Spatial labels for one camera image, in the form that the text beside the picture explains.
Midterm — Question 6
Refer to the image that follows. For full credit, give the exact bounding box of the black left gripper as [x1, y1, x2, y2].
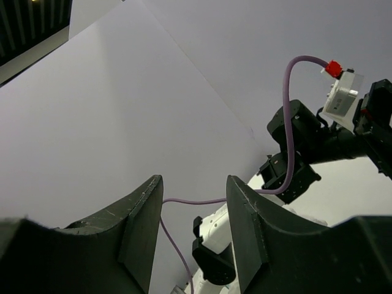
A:
[353, 79, 391, 178]

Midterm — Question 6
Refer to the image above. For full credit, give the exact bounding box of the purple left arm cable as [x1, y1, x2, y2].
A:
[159, 55, 330, 294]

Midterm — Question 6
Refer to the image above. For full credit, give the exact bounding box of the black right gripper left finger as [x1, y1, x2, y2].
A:
[1, 175, 162, 293]

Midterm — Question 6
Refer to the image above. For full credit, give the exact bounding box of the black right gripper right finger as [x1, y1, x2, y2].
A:
[226, 176, 391, 293]

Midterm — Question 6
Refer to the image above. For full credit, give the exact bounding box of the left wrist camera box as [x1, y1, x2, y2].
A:
[322, 69, 364, 133]

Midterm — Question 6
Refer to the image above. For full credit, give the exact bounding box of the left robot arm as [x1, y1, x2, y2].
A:
[189, 80, 391, 293]

